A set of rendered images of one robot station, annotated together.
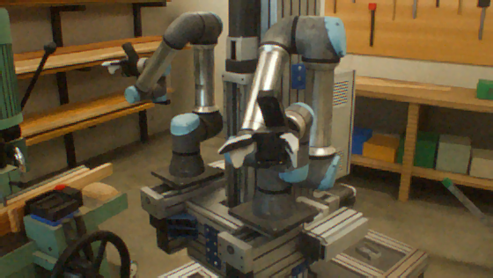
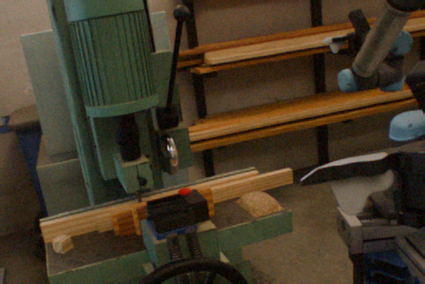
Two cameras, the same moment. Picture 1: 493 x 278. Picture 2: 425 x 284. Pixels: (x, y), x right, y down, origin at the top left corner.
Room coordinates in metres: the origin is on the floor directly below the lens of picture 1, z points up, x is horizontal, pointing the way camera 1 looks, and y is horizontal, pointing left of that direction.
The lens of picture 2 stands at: (0.42, -0.18, 1.40)
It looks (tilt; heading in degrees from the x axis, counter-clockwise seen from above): 19 degrees down; 49
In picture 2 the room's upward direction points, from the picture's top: 9 degrees counter-clockwise
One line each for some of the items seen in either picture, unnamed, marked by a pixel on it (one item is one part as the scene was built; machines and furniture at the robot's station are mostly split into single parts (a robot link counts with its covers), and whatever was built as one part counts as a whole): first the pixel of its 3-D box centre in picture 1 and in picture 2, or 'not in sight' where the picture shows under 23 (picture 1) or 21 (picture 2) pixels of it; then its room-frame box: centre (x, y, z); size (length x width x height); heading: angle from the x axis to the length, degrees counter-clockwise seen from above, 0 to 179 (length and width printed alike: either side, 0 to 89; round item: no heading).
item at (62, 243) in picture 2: not in sight; (62, 243); (0.88, 0.77, 0.92); 0.03 x 0.03 x 0.03; 14
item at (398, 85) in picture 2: (156, 89); (387, 74); (1.95, 0.42, 1.12); 0.11 x 0.08 x 0.11; 148
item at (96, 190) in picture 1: (99, 188); (258, 199); (1.31, 0.50, 0.91); 0.12 x 0.09 x 0.03; 62
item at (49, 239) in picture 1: (61, 227); (179, 241); (1.04, 0.52, 0.92); 0.15 x 0.13 x 0.09; 152
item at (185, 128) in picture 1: (186, 132); (414, 137); (1.71, 0.25, 0.98); 0.13 x 0.12 x 0.14; 148
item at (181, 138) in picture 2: (11, 157); (173, 147); (1.32, 0.80, 1.02); 0.09 x 0.07 x 0.12; 152
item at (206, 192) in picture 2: (40, 206); (173, 210); (1.12, 0.62, 0.94); 0.20 x 0.02 x 0.08; 152
